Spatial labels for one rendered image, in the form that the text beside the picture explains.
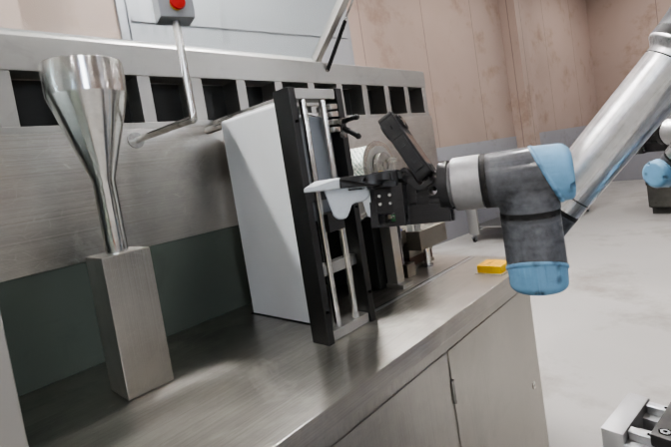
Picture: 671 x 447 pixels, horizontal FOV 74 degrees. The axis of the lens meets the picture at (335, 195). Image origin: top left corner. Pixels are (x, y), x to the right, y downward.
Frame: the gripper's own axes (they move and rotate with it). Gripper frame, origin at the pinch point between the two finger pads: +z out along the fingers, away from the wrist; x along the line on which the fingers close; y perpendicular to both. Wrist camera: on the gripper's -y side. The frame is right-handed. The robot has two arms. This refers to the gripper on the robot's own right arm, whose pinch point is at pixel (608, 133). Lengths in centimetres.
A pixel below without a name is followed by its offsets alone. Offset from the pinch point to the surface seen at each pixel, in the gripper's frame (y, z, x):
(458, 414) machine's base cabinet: 46, -32, -90
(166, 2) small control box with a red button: -57, -30, -124
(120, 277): -9, -35, -147
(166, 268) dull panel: -3, -1, -145
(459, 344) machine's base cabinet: 32, -29, -84
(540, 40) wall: -109, 594, 493
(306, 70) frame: -51, 33, -86
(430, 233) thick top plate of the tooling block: 14, 6, -68
